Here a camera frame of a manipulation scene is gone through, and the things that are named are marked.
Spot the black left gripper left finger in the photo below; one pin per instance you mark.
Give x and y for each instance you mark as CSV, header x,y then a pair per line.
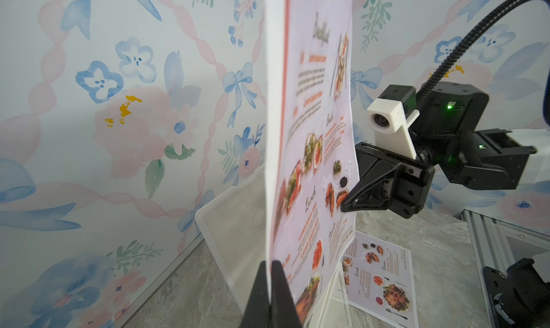
x,y
258,311

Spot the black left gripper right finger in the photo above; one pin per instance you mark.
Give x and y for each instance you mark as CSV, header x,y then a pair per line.
x,y
283,311

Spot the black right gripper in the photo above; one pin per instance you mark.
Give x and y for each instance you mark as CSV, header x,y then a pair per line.
x,y
389,181

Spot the restaurant special menu sheet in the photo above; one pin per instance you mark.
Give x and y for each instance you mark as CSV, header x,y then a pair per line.
x,y
311,164

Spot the white narrow rack front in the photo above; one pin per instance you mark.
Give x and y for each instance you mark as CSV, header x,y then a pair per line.
x,y
234,225

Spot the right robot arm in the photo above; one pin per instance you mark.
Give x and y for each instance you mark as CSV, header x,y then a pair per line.
x,y
413,136

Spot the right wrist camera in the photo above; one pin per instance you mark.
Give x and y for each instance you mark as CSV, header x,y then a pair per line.
x,y
390,116

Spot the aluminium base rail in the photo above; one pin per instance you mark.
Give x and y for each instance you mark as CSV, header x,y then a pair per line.
x,y
499,245

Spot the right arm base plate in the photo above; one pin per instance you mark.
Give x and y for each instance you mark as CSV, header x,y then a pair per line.
x,y
518,297

